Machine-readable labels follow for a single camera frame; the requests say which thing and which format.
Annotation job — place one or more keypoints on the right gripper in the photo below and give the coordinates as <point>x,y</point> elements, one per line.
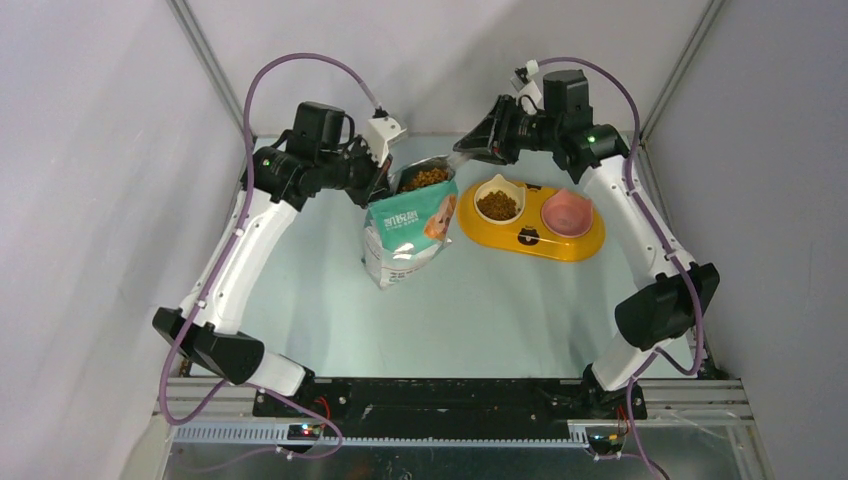
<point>495,134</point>

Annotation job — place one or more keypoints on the green pet food bag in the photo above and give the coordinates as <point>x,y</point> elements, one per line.
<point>406,231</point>

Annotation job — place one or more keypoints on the brown pet food kibble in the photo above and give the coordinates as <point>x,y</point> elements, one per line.
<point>423,179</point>

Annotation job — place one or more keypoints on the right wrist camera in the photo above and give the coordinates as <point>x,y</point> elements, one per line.
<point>528,94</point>

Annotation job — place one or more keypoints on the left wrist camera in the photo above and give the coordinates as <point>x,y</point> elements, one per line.
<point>379,134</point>

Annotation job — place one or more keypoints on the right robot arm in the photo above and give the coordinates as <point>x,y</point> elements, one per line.
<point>673,289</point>

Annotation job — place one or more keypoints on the pink ceramic bowl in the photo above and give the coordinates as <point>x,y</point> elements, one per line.
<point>568,214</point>

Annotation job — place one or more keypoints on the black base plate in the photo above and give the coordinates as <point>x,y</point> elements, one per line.
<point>464,409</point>

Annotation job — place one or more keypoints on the cream ceramic bowl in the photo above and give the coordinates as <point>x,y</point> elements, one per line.
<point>499,201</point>

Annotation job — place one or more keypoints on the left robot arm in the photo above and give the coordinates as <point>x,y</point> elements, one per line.
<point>206,326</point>

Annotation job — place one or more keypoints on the clear plastic scoop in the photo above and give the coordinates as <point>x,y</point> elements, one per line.
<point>456,160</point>

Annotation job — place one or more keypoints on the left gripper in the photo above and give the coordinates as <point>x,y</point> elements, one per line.
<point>375,177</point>

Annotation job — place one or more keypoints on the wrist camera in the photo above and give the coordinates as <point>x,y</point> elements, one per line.
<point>379,134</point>
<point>528,94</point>

